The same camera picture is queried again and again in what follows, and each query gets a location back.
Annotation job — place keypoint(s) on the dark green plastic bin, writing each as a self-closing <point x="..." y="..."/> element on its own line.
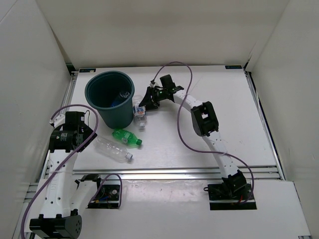
<point x="102" y="89"/>

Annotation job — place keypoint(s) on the small labelled water bottle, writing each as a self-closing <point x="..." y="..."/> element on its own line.
<point x="139" y="113"/>

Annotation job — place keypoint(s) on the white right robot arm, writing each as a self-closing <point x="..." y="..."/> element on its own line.
<point x="237" y="177"/>

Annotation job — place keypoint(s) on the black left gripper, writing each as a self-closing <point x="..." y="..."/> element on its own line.
<point x="86" y="132"/>

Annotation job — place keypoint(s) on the aluminium table frame rail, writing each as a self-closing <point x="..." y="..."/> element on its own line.
<point x="162" y="155"/>

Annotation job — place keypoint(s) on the green plastic soda bottle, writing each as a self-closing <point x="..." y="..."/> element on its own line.
<point x="127" y="137"/>

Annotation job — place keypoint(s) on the clear crushed plastic bottle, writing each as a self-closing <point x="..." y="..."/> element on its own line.
<point x="112" y="150"/>

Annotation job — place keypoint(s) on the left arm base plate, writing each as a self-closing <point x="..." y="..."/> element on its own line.
<point x="107" y="198"/>

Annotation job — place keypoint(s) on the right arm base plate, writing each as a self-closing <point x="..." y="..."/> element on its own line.
<point x="220" y="201"/>

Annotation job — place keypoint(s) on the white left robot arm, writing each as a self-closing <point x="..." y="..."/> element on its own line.
<point x="64" y="197"/>

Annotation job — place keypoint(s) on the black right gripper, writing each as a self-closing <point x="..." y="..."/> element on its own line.
<point x="150" y="103"/>

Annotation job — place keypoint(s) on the bottle inside bin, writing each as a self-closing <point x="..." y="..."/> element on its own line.
<point x="120" y="98"/>

